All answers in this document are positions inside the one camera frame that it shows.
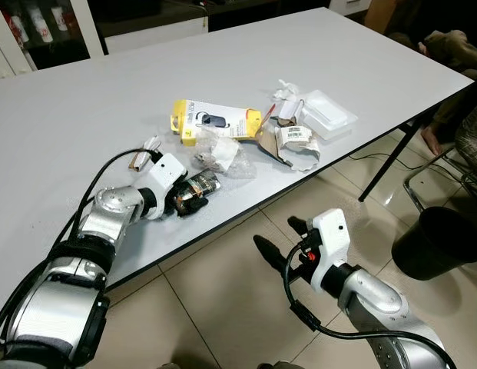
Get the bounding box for dark wrapper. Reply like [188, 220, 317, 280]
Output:
[187, 171, 222, 199]

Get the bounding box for black rubbish bin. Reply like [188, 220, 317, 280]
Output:
[391, 205, 477, 282]

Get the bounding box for clear crumpled plastic wrapper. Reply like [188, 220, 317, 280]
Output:
[192, 127, 259, 180]

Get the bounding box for yellow white product package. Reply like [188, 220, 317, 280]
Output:
[170, 98, 263, 148]

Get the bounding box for torn brown cardboard packaging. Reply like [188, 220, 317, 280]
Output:
[255, 114, 323, 172]

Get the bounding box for black table leg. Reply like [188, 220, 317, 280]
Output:
[358, 115, 425, 204]

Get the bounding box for clear plastic tray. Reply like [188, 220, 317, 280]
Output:
[299, 89, 359, 141]

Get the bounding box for white crumpled plastic bag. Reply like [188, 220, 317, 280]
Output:
[270, 78, 310, 121]

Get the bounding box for white glass door cabinet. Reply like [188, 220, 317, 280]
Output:
[0, 0, 110, 81]

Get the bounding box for seated person's legs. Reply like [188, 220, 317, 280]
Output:
[419, 29, 477, 157]

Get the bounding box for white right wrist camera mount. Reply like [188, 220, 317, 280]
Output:
[309, 208, 353, 298]

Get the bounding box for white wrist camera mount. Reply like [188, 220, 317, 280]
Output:
[135, 152, 187, 221]
[309, 208, 353, 298]

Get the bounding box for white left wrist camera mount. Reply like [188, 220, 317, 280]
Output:
[135, 152, 187, 221]

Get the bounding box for black floor cable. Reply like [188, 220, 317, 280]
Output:
[344, 148, 425, 167]

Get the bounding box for metal frame chair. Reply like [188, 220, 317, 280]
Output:
[402, 100, 477, 218]

